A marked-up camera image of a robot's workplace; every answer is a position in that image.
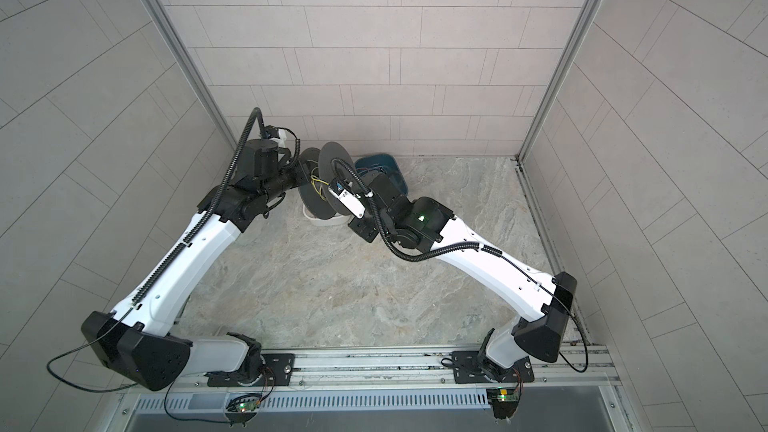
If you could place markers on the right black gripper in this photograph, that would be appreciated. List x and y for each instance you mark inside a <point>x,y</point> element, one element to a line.
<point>366,231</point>

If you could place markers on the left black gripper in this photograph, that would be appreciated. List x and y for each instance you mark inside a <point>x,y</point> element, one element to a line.
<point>302,174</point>

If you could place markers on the dark grey cable spool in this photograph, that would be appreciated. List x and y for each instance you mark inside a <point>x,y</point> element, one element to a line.
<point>325,166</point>

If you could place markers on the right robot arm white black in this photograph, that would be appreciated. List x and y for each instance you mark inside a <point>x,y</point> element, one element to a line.
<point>425,229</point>

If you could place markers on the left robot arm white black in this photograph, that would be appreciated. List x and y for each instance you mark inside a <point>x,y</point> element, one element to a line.
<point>134,339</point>

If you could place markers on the white oval tray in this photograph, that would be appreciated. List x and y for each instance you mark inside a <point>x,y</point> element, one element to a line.
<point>335,220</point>

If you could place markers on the teal oval tray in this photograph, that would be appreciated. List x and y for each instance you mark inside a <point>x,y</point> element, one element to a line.
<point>385,164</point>

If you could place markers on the right circuit board with LED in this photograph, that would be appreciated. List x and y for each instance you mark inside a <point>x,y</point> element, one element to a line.
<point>503,402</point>

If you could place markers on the circuit board with led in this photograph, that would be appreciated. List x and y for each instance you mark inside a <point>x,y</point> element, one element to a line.
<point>245,404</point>
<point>503,402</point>

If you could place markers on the left circuit board with LED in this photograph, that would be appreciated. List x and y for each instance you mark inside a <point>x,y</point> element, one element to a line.
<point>245,404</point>

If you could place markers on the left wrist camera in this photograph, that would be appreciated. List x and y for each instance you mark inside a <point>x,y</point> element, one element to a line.
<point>287,142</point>

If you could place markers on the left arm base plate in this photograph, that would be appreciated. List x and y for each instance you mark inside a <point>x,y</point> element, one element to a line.
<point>282,369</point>

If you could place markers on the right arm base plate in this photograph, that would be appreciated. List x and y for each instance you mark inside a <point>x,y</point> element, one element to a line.
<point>467,368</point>

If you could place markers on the perforated cable duct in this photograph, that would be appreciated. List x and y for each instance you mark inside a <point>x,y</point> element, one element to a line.
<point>321,401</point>

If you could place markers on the aluminium mounting rail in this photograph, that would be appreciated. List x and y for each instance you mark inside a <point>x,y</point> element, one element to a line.
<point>413,368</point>

